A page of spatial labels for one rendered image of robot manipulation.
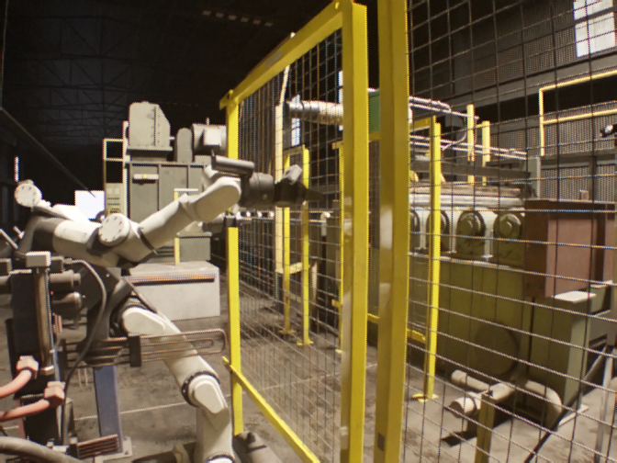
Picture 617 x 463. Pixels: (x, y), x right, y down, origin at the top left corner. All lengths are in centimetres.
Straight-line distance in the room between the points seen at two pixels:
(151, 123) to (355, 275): 474
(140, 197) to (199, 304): 158
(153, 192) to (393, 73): 467
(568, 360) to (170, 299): 384
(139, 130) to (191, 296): 223
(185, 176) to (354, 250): 456
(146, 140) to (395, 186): 480
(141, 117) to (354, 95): 465
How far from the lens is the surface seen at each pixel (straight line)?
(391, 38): 97
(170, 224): 94
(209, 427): 162
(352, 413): 116
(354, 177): 102
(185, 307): 479
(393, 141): 90
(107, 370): 221
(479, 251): 302
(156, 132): 551
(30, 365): 94
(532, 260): 258
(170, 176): 543
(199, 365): 150
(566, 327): 265
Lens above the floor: 126
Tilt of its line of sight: 3 degrees down
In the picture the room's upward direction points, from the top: straight up
